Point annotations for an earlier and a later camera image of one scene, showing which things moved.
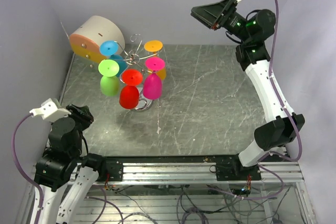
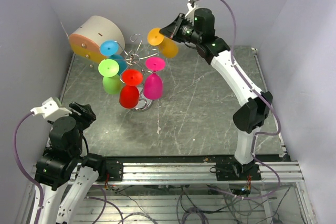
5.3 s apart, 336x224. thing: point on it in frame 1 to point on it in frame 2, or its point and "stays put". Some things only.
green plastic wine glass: (109, 83) stays put
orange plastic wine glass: (154, 46) to (168, 48)
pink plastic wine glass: (152, 89) stays put
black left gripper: (82, 113) stays put
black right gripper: (221, 10) to (172, 31)
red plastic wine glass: (129, 95) stays put
